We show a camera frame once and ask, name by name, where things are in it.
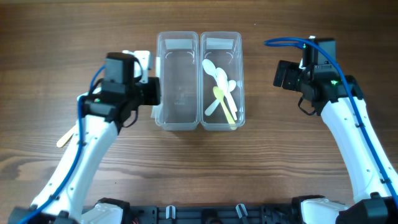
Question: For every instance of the white fork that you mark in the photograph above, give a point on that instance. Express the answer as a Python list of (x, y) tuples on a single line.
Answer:
[(156, 111), (157, 66)]

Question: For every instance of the clear plastic container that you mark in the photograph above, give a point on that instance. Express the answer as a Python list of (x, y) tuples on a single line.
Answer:
[(178, 51), (225, 50)]

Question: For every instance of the right clear plastic container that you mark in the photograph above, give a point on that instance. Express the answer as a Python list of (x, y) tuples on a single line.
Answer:
[(225, 50)]

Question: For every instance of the yellow plastic spoon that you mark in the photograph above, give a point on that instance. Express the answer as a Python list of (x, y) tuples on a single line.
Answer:
[(219, 95)]

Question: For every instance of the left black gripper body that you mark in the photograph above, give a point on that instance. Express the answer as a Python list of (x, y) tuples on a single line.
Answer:
[(148, 93)]

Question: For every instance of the thick white plastic spoon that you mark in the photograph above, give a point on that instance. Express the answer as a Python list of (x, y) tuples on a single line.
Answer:
[(211, 108)]

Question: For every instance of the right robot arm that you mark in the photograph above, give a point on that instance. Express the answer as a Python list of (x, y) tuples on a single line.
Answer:
[(339, 101)]

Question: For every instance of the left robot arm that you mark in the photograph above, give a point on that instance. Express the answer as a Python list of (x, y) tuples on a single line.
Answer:
[(62, 199)]

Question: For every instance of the yellow plastic fork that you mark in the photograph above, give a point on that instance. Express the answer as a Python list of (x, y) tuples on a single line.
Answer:
[(66, 137)]

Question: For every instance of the left clear plastic container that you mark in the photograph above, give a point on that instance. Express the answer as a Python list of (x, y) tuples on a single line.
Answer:
[(178, 51)]

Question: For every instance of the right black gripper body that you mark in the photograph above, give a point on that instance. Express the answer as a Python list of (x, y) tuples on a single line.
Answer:
[(294, 76)]

